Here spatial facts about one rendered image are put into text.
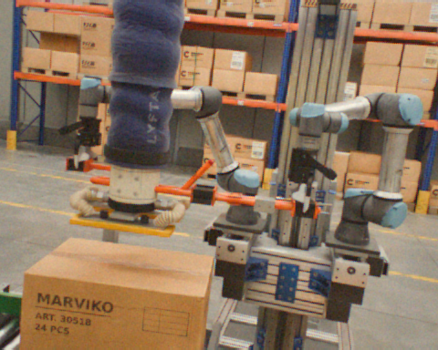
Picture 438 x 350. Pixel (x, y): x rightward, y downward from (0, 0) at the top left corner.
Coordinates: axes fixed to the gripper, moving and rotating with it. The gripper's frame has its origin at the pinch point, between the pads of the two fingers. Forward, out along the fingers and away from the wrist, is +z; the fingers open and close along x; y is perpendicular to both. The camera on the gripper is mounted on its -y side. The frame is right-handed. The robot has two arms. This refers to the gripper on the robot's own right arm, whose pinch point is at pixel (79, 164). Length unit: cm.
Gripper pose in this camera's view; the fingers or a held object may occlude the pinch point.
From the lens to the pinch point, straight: 201.0
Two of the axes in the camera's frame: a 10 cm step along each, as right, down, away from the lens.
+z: -1.2, 9.8, 1.6
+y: 9.9, 1.3, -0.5
